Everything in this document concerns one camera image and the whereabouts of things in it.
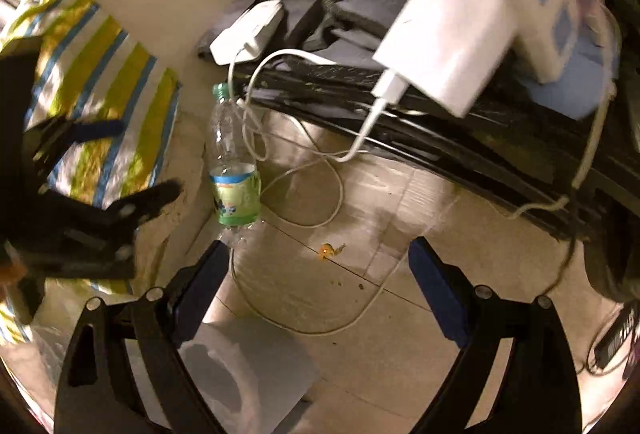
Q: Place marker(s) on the small orange toy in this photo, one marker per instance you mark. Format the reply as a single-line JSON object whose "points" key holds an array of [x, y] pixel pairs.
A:
{"points": [[327, 251]]}

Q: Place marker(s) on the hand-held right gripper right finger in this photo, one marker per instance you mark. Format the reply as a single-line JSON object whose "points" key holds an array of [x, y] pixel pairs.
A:
{"points": [[440, 294]]}

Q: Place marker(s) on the small white power adapter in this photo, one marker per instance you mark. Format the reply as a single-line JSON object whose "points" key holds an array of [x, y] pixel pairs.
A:
{"points": [[250, 29]]}

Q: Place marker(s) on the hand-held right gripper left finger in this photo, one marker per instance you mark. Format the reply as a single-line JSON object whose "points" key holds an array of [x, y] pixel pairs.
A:
{"points": [[200, 294]]}

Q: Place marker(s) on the yellow blue striped blanket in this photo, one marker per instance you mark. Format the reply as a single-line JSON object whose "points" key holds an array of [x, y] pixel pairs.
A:
{"points": [[115, 64]]}

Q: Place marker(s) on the black power strip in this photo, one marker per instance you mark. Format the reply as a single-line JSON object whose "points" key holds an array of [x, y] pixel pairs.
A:
{"points": [[617, 336]]}

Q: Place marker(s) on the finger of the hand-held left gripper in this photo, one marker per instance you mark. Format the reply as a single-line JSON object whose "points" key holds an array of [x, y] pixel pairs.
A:
{"points": [[125, 214], [95, 129]]}

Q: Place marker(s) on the large white charger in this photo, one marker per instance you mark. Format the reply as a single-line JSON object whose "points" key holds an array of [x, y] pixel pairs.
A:
{"points": [[445, 44]]}

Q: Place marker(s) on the green label plastic bottle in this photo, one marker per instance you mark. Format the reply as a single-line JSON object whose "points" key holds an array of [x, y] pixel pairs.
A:
{"points": [[235, 194]]}

